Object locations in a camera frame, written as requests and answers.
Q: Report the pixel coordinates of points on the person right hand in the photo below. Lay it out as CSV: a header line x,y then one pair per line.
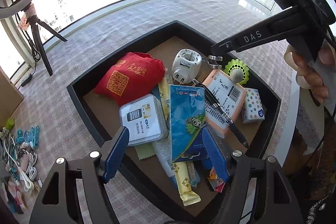
x,y
309,76

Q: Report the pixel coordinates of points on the black pen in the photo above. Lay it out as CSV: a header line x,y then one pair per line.
x,y
228,120

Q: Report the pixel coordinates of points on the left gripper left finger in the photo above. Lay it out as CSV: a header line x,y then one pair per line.
x,y
58,200

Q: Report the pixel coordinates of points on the black tripod stand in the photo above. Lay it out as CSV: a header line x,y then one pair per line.
x,y
30,19

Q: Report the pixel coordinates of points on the yellow straw packet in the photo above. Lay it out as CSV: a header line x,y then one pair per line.
x,y
184,184

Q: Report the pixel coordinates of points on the orange tissue pack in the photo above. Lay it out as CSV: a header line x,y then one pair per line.
x,y
231,96

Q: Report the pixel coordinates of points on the plaid tablecloth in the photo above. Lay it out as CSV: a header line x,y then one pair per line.
x,y
47,103

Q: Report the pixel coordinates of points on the black tray box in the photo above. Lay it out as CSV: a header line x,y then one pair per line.
x,y
102,119

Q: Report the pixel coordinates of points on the yellow plastic shuttlecock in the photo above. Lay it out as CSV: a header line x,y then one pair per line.
x,y
238,71

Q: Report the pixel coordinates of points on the wooden board panel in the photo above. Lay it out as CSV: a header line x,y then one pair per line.
x,y
10,98

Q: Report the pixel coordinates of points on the blue cartoon card pack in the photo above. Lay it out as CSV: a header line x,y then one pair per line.
x,y
187,118

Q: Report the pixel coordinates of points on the green tube bottle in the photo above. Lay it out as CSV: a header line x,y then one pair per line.
x,y
9,124

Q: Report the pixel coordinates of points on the red drawstring bag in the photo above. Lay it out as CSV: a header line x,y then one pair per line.
x,y
133,76

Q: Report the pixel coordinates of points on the polka dot tissue pack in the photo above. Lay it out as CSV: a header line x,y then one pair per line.
x,y
252,110

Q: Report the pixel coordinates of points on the blue clothespin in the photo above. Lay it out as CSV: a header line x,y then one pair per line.
x,y
34,142

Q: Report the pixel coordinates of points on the coffee mate sachet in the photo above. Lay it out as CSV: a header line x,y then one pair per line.
x,y
215,181

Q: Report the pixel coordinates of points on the white blue cream tube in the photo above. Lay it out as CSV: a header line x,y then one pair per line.
x,y
162,149

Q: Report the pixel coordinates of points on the black inline cable remote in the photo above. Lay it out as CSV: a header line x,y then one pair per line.
x,y
26,80

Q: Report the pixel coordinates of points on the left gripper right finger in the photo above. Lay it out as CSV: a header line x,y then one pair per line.
x,y
274,201

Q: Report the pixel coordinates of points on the silver tin box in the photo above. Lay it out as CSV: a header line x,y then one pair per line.
x,y
144,119

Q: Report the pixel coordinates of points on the white plug-in device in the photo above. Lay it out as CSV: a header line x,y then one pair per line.
x,y
186,66

